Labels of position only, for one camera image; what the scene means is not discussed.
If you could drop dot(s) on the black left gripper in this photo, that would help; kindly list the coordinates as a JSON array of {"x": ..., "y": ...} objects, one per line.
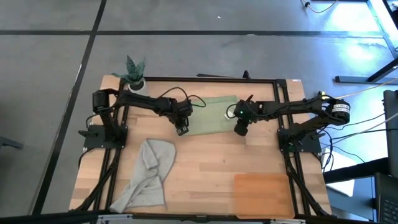
[{"x": 180, "y": 110}]

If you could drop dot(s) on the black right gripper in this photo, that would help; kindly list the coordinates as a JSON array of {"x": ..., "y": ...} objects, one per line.
[{"x": 248, "y": 110}]

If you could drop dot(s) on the green microfiber towel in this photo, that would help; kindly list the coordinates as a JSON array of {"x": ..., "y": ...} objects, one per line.
[{"x": 211, "y": 115}]

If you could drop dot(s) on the grey microfiber towel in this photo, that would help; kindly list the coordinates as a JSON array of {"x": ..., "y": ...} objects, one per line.
[{"x": 149, "y": 174}]

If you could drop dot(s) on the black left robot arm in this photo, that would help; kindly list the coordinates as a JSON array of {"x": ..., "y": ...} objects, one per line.
[{"x": 136, "y": 101}]

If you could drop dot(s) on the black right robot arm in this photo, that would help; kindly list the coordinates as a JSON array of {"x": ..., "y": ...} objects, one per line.
[{"x": 289, "y": 107}]

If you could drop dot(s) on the white plant pot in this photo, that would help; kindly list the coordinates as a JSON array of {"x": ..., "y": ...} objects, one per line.
[{"x": 141, "y": 90}]

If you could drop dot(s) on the thin black bar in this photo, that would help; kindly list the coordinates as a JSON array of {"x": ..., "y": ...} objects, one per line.
[{"x": 217, "y": 75}]

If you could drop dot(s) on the black diagonal brace bar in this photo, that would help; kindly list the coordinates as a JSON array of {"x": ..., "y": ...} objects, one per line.
[
  {"x": 292, "y": 161},
  {"x": 112, "y": 161}
]

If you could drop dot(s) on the green leafy plant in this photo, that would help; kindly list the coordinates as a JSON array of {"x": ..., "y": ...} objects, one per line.
[{"x": 133, "y": 73}]

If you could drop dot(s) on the yellow power plug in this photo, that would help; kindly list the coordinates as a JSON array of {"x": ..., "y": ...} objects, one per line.
[{"x": 321, "y": 94}]

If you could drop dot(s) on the black desk beam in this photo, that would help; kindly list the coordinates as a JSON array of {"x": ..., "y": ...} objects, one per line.
[{"x": 354, "y": 171}]

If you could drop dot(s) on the black rig beam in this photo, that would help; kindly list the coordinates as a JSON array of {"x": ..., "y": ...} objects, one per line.
[{"x": 46, "y": 217}]

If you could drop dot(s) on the black laptop keyboard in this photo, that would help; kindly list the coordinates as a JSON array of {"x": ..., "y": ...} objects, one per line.
[{"x": 388, "y": 205}]

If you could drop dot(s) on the dark grey chair foot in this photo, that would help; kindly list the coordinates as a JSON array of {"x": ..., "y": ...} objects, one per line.
[{"x": 9, "y": 143}]

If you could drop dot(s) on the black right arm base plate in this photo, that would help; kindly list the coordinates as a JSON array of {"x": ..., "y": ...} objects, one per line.
[{"x": 311, "y": 144}]

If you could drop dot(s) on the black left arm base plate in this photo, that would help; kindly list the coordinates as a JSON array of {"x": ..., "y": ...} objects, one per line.
[{"x": 93, "y": 140}]

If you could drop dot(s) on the black desk leg frame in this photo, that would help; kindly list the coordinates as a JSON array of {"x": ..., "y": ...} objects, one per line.
[{"x": 351, "y": 79}]

